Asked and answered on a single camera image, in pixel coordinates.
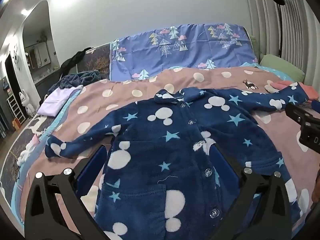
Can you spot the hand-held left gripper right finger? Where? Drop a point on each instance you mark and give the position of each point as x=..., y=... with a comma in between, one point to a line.
x=222, y=166

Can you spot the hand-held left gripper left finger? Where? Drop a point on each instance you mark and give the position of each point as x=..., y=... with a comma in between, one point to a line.
x=92, y=166

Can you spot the blue fleece pajama top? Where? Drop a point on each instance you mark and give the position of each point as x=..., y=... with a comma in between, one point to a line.
x=150, y=140

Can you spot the pink folded clothes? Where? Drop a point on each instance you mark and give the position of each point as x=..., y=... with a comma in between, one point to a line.
x=310, y=91

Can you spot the cream folded cloth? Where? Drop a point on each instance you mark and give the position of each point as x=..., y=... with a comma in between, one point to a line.
x=271, y=87

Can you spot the pink polka-dot blanket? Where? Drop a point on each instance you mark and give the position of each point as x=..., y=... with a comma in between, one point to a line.
x=105, y=105

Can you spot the green pillow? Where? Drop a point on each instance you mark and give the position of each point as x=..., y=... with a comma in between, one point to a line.
x=282, y=67

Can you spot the lavender folded cloth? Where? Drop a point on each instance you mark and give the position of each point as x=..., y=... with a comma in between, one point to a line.
x=57, y=100

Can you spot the dark grey fleece cloth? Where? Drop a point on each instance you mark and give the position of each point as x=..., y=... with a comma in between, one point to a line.
x=80, y=78

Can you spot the white cat figurine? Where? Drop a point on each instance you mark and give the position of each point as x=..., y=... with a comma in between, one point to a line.
x=26, y=102

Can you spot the white rack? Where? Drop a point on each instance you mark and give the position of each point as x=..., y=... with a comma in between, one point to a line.
x=15, y=108

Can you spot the white curtain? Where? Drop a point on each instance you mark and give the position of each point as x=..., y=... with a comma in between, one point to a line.
x=300, y=30

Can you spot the printed headboard panel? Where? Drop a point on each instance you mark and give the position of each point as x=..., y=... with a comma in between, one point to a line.
x=97, y=60

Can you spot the black garment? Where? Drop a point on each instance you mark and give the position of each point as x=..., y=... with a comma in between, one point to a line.
x=72, y=60

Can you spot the purple tree-print sheet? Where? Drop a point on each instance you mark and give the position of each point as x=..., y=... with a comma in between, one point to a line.
x=190, y=50

